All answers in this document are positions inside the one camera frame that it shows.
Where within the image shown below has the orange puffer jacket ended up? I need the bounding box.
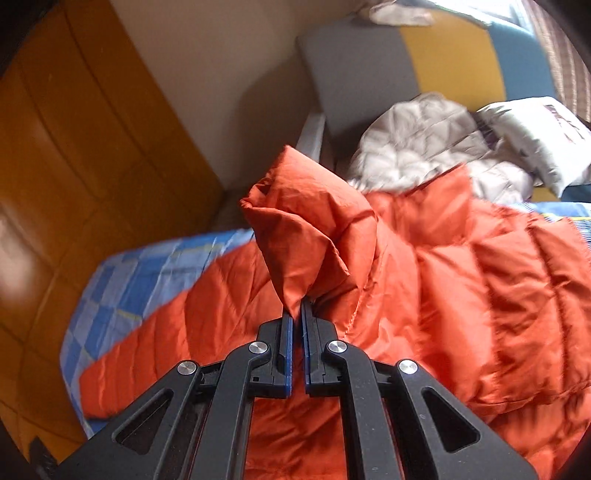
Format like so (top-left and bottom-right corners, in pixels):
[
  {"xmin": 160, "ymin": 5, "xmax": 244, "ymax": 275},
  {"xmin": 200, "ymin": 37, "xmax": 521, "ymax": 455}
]
[{"xmin": 79, "ymin": 148, "xmax": 590, "ymax": 479}]

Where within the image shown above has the blue plaid bed sheet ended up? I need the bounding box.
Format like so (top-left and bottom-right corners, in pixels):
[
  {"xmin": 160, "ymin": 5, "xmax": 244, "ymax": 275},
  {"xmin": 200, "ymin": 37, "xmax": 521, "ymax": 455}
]
[{"xmin": 59, "ymin": 200, "xmax": 591, "ymax": 439}]

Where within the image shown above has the grey quilted jacket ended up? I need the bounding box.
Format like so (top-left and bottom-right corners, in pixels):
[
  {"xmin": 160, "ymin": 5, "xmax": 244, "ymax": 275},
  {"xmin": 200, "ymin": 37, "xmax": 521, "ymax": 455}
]
[{"xmin": 344, "ymin": 93, "xmax": 534, "ymax": 205}]

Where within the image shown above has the white printed pillow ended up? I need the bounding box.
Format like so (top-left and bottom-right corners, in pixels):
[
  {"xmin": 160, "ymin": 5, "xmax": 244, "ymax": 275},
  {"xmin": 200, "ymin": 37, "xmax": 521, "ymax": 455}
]
[{"xmin": 477, "ymin": 97, "xmax": 590, "ymax": 197}]

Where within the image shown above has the grey yellow blue headboard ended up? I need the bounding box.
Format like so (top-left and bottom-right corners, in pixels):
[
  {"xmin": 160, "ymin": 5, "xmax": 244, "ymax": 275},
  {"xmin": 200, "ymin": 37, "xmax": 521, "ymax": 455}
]
[{"xmin": 297, "ymin": 10, "xmax": 556, "ymax": 158}]

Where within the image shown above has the striped pink curtain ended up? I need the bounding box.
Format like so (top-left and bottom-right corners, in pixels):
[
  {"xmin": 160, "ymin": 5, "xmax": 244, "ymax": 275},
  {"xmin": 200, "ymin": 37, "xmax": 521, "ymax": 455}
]
[{"xmin": 522, "ymin": 1, "xmax": 590, "ymax": 122}]

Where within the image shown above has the white cloth on headboard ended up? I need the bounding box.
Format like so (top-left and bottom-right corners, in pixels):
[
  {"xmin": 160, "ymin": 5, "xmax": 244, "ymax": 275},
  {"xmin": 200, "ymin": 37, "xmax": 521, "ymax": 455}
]
[{"xmin": 356, "ymin": 1, "xmax": 434, "ymax": 27}]

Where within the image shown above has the white bed frame rail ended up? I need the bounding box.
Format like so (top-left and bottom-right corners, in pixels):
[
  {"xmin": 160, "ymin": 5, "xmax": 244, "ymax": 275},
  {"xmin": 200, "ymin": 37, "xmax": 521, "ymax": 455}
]
[{"xmin": 295, "ymin": 110, "xmax": 335, "ymax": 171}]

